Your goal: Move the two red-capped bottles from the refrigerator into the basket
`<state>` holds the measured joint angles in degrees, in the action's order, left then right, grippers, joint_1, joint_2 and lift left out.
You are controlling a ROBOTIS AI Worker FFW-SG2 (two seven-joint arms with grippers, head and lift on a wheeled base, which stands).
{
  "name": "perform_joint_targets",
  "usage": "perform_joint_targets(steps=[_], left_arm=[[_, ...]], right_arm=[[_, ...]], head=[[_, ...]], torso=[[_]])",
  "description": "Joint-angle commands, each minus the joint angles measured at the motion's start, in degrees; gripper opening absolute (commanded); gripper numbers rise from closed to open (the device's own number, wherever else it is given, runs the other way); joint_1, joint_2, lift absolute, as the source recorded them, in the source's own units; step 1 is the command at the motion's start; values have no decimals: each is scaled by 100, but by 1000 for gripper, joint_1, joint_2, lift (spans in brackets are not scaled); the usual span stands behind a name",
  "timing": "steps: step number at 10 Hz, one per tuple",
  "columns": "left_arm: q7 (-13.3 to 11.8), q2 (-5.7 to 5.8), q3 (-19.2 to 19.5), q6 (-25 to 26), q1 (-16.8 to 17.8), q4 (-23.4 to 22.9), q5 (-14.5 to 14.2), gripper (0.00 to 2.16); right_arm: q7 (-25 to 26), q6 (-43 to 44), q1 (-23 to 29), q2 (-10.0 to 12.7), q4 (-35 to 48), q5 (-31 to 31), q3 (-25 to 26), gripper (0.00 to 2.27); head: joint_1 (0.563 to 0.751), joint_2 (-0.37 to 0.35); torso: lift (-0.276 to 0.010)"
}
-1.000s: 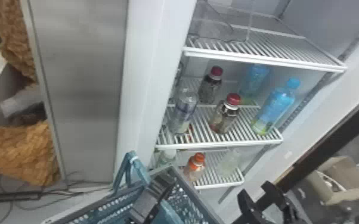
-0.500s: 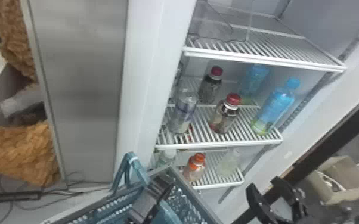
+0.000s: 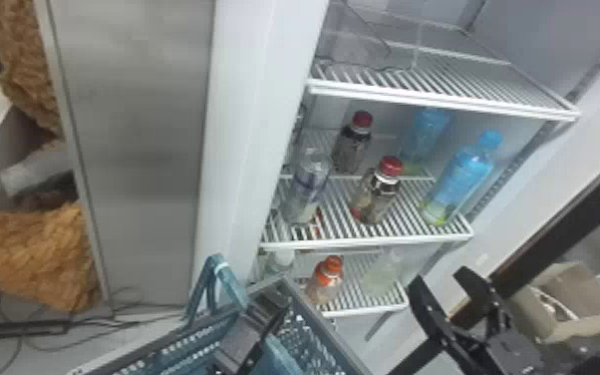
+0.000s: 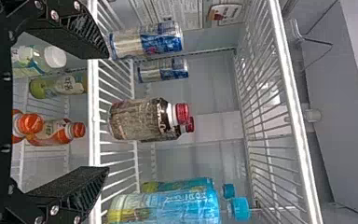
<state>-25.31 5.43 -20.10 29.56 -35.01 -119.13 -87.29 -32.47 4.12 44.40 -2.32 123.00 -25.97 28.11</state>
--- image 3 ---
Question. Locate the brown bottle red cap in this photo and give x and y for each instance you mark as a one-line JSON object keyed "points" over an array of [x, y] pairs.
{"points": [[351, 149], [376, 193]]}

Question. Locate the blue bottle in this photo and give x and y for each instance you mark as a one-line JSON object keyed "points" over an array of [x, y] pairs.
{"points": [[457, 180], [423, 136]]}

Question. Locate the cardboard box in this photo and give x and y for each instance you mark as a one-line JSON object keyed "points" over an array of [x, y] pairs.
{"points": [[567, 309]]}

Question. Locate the orange bottle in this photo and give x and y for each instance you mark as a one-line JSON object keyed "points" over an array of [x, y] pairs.
{"points": [[324, 283]]}

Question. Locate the silver can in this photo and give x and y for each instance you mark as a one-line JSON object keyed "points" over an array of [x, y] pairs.
{"points": [[306, 186]]}

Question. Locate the blue basket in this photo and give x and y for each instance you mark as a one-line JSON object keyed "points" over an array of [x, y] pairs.
{"points": [[310, 340]]}

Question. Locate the white fridge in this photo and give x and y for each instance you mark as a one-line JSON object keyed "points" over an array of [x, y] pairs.
{"points": [[143, 131]]}

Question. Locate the brown cloth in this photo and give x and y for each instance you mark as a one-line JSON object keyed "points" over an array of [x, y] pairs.
{"points": [[28, 256], [25, 63]]}

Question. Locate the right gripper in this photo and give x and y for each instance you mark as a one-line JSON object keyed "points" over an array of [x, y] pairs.
{"points": [[512, 358]]}

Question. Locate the clear bottle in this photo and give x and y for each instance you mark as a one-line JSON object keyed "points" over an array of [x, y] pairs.
{"points": [[382, 273]]}

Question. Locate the fridge door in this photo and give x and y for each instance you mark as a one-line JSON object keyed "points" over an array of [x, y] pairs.
{"points": [[567, 230]]}

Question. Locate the white bottle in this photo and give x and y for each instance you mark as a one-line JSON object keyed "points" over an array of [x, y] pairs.
{"points": [[280, 262]]}

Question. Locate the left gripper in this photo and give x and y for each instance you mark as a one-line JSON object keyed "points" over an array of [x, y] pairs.
{"points": [[245, 340]]}

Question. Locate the black power strip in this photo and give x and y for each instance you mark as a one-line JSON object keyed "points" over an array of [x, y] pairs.
{"points": [[22, 328]]}

